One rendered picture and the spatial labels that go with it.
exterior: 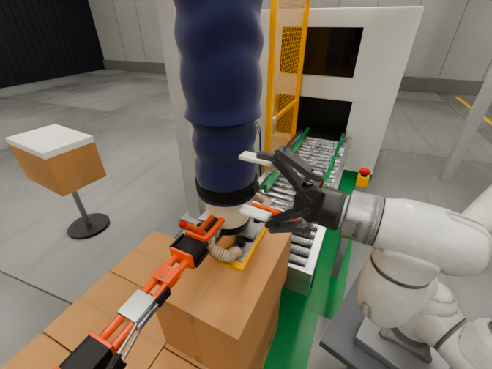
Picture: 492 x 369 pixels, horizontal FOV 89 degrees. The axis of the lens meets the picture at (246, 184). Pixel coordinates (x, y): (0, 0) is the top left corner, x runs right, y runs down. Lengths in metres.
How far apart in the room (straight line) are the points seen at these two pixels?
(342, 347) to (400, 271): 0.79
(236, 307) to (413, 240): 0.73
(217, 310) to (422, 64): 9.68
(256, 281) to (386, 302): 0.64
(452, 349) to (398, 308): 0.61
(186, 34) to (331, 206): 0.51
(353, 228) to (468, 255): 0.15
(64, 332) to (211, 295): 0.87
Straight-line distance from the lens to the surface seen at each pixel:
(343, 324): 1.30
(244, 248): 0.97
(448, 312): 1.16
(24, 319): 2.66
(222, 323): 1.02
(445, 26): 10.11
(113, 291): 1.74
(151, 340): 1.50
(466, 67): 10.41
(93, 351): 0.71
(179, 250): 0.81
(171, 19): 2.18
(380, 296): 0.56
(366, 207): 0.46
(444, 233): 0.47
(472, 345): 1.14
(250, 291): 1.08
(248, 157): 0.50
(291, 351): 2.03
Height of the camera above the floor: 1.84
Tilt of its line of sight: 33 degrees down
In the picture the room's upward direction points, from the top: straight up
